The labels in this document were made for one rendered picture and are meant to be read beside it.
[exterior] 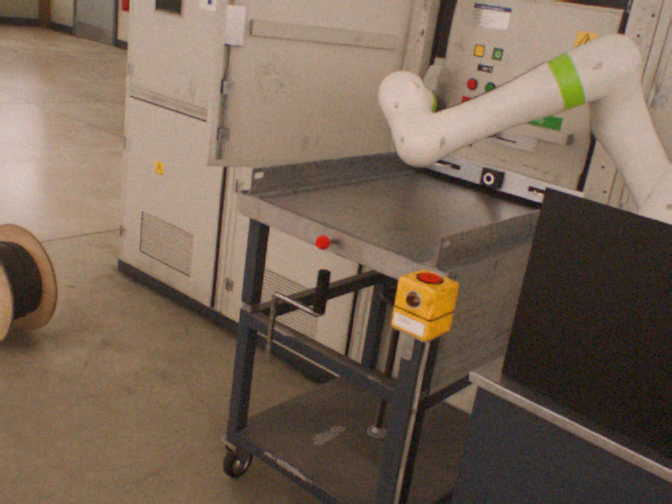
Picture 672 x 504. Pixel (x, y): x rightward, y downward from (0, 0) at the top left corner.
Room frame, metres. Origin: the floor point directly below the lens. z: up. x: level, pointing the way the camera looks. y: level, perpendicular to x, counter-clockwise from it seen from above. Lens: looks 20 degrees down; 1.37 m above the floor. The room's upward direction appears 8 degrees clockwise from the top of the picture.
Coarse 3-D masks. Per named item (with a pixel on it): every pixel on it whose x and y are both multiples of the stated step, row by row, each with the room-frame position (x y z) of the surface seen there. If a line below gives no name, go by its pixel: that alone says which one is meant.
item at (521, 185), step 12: (456, 156) 2.31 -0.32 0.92; (432, 168) 2.35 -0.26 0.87; (444, 168) 2.33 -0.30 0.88; (456, 168) 2.30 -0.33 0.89; (468, 168) 2.28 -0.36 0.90; (480, 168) 2.25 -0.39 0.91; (492, 168) 2.23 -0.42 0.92; (504, 180) 2.20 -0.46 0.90; (516, 180) 2.18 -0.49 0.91; (528, 180) 2.16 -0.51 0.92; (540, 180) 2.14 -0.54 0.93; (516, 192) 2.17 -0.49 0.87; (528, 192) 2.15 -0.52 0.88; (540, 192) 2.13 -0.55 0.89; (576, 192) 2.07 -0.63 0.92
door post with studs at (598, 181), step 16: (640, 0) 2.02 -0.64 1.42; (656, 0) 1.99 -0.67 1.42; (640, 16) 2.01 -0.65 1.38; (656, 16) 1.99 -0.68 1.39; (640, 32) 2.00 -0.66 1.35; (640, 48) 2.00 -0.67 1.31; (592, 160) 2.03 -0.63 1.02; (608, 160) 2.00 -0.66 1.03; (592, 176) 2.02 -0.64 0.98; (608, 176) 1.99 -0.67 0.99; (592, 192) 2.01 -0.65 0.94; (608, 192) 1.99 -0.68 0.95
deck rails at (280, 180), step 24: (264, 168) 1.86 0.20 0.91; (288, 168) 1.93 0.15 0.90; (312, 168) 2.01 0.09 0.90; (336, 168) 2.09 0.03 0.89; (360, 168) 2.17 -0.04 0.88; (384, 168) 2.27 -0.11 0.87; (408, 168) 2.36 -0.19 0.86; (264, 192) 1.86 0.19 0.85; (288, 192) 1.90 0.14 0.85; (528, 216) 1.79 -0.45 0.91; (456, 240) 1.54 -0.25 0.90; (480, 240) 1.62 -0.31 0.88; (504, 240) 1.72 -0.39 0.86; (432, 264) 1.50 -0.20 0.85
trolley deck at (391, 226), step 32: (320, 192) 1.96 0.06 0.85; (352, 192) 2.01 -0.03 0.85; (384, 192) 2.06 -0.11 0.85; (416, 192) 2.11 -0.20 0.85; (448, 192) 2.17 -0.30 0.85; (288, 224) 1.75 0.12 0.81; (320, 224) 1.69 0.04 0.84; (352, 224) 1.72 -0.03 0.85; (384, 224) 1.75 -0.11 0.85; (416, 224) 1.79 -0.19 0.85; (448, 224) 1.83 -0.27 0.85; (480, 224) 1.88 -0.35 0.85; (352, 256) 1.62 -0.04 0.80; (384, 256) 1.57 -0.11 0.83; (416, 256) 1.55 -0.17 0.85; (480, 256) 1.62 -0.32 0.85; (512, 256) 1.69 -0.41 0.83
